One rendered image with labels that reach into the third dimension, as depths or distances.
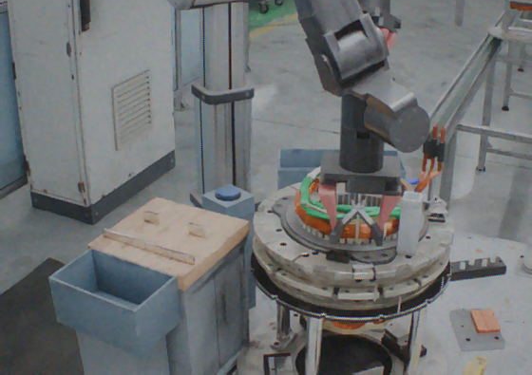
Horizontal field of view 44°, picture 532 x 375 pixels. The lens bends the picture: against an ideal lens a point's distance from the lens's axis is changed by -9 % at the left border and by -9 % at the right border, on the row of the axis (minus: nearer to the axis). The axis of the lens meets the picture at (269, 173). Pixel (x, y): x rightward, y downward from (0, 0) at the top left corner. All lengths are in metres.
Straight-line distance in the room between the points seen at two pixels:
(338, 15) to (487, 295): 0.89
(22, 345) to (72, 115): 1.14
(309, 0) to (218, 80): 0.67
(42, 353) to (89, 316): 1.61
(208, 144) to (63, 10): 1.78
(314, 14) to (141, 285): 0.51
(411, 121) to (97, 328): 0.54
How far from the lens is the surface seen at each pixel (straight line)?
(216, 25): 1.43
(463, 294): 1.55
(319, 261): 1.02
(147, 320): 1.01
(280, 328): 1.31
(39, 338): 2.74
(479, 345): 1.38
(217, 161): 1.51
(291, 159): 1.47
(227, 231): 1.16
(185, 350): 1.14
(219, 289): 1.18
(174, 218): 1.20
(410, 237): 1.03
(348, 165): 0.90
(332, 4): 0.82
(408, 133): 0.82
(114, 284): 1.14
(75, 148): 3.34
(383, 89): 0.82
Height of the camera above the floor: 1.63
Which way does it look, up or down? 24 degrees down
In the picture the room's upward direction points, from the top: straight up
